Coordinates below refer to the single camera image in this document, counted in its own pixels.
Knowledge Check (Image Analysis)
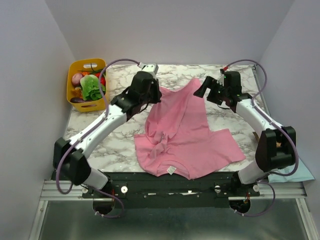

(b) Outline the blue snack bag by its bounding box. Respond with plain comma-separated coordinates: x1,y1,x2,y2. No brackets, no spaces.
252,131,316,184

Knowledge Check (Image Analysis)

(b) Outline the purple toy onion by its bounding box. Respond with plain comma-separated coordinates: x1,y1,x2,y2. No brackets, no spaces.
71,72,83,87

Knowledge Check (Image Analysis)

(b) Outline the red toy pepper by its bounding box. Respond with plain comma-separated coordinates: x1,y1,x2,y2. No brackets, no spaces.
94,72,106,86

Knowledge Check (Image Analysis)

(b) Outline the purple toy eggplant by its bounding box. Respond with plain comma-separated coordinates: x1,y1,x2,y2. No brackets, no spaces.
70,97,87,104

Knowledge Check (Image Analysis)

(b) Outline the pink t-shirt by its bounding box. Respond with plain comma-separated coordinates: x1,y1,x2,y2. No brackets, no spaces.
134,78,246,180

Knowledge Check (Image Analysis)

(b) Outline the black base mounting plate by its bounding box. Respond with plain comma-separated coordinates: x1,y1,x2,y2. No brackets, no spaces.
81,172,260,213

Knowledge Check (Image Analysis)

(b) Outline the green toy lettuce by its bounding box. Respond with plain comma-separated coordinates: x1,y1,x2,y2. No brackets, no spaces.
80,74,106,101

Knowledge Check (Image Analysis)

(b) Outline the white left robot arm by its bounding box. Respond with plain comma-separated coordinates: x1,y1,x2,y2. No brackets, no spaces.
53,63,162,198

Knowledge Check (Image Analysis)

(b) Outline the aluminium frame rail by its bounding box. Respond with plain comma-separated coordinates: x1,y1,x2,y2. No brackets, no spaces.
39,179,308,201

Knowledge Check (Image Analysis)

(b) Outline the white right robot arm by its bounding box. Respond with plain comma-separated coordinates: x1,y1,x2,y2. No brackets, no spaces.
194,71,299,196

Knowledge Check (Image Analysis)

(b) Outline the yellow plastic basket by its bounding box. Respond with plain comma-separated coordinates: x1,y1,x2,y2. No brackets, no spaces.
66,58,109,113

